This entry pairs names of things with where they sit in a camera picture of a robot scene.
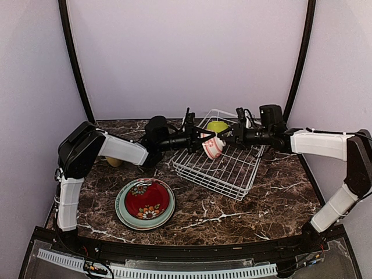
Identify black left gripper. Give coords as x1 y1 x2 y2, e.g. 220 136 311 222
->
158 123 217 155

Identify black frame post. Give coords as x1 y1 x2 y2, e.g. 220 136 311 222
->
284 0 316 122
58 0 95 123

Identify white slotted cable duct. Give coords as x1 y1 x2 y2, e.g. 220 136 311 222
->
37 248 278 278

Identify yellow ceramic cup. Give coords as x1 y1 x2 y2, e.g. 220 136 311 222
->
105 156 123 167

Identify white red patterned bowl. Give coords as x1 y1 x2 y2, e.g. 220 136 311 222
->
202 137 226 160

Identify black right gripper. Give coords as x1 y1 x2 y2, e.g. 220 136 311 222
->
218 122 273 149

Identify lime green bowl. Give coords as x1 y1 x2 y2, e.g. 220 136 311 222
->
206 120 229 133

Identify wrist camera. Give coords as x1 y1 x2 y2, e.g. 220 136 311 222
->
236 108 254 128
182 107 195 128

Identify light green plate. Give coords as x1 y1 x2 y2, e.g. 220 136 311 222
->
115 178 176 231

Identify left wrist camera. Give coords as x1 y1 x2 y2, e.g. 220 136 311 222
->
182 107 195 128

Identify white wire dish rack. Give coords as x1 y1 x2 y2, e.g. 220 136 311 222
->
172 109 267 201

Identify black right frame post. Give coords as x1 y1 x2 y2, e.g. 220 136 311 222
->
284 0 316 122

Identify dark red plate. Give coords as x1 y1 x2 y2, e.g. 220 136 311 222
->
124 181 170 220

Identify black left frame post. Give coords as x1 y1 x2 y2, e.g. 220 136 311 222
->
58 0 95 123

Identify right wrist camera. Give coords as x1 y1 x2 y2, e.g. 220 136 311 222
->
236 108 254 128

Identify black front table rail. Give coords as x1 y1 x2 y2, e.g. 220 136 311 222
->
34 226 346 264

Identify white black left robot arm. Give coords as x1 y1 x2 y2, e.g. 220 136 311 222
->
54 113 215 253

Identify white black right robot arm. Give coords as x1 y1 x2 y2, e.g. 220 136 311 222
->
217 105 371 252

